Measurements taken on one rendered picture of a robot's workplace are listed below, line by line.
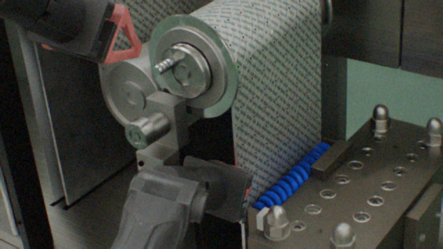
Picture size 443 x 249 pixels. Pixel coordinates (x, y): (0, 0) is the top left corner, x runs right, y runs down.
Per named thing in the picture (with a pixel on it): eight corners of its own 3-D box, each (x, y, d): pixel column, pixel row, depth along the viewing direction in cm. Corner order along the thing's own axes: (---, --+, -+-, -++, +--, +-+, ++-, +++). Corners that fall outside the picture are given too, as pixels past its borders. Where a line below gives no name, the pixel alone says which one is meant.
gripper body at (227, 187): (243, 223, 98) (212, 225, 91) (182, 200, 103) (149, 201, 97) (255, 175, 97) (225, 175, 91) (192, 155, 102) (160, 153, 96)
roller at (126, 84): (106, 124, 115) (95, 52, 109) (205, 61, 132) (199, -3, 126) (167, 143, 108) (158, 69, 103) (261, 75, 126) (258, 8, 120)
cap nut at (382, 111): (365, 129, 125) (366, 106, 122) (374, 120, 127) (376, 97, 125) (385, 135, 123) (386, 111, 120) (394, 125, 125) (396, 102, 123)
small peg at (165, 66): (158, 78, 96) (151, 70, 96) (172, 70, 98) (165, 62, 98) (162, 71, 95) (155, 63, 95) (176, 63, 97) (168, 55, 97)
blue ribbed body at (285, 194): (248, 222, 108) (246, 203, 107) (320, 153, 123) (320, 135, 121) (268, 229, 106) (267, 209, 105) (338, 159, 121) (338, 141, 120)
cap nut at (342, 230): (323, 254, 98) (323, 227, 95) (336, 238, 100) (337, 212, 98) (348, 263, 96) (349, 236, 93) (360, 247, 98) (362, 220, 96)
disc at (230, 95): (148, 95, 106) (148, 1, 98) (150, 94, 107) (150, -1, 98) (233, 133, 99) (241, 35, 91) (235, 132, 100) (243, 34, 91)
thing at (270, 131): (239, 223, 108) (231, 111, 99) (318, 149, 124) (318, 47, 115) (241, 224, 107) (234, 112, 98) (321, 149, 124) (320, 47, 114)
